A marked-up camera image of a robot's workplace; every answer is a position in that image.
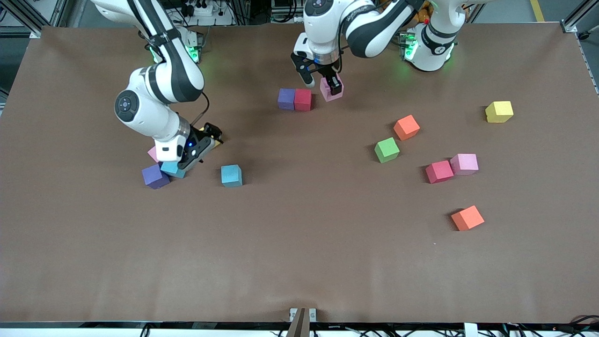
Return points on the red foam cube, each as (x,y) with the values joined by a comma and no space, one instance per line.
(439,171)
(303,100)

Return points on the brown paper table cover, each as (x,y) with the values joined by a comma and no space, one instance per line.
(299,243)

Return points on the yellow foam cube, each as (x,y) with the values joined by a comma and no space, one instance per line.
(218,143)
(499,112)

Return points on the orange mesh bag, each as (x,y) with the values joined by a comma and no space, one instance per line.
(421,14)

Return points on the orange foam cube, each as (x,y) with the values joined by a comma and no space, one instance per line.
(406,127)
(467,217)

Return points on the cyan foam cube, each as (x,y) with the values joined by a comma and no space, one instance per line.
(231,175)
(171,171)

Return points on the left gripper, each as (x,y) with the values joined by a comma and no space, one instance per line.
(327,72)

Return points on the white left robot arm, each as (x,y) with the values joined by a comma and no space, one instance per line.
(323,28)

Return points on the aluminium frame profile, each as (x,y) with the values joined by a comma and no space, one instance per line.
(32,32)
(570,27)

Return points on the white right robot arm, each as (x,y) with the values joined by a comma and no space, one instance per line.
(140,107)

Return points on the brown camera pole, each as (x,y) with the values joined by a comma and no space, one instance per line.
(299,327)

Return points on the metal bracket plate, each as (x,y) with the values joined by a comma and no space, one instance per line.
(293,313)

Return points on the green foam cube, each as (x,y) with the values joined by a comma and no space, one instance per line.
(386,149)

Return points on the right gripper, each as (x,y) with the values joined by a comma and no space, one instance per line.
(204,134)

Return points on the white power strip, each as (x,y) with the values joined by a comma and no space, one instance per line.
(206,9)

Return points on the purple foam cube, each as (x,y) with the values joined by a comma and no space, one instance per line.
(286,99)
(154,176)

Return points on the pink foam cube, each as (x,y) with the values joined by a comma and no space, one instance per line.
(152,153)
(326,96)
(464,163)

